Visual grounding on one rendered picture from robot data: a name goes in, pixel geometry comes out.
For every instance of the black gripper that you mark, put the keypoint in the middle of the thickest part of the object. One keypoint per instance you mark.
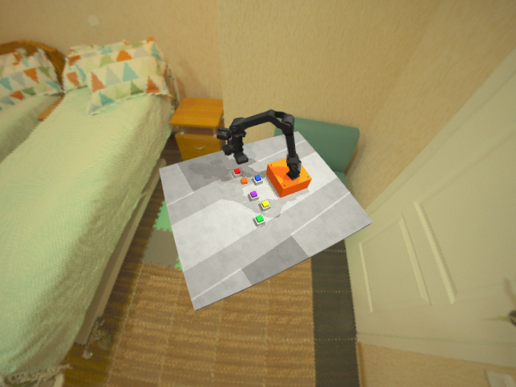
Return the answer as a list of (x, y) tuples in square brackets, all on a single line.
[(239, 156)]

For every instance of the purple button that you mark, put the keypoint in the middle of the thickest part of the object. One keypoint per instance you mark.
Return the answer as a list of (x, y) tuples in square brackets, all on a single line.
[(253, 195)]

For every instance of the yellow button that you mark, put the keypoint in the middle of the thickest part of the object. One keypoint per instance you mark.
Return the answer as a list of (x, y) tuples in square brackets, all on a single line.
[(265, 205)]

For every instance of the green button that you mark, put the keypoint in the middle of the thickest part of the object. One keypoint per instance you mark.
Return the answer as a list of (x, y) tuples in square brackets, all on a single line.
[(259, 220)]

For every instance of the blue button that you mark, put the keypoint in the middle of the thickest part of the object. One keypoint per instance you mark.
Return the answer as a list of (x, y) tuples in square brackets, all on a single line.
[(257, 180)]

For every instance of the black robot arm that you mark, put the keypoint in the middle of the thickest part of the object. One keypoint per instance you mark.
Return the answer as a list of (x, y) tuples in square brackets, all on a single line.
[(239, 125)]

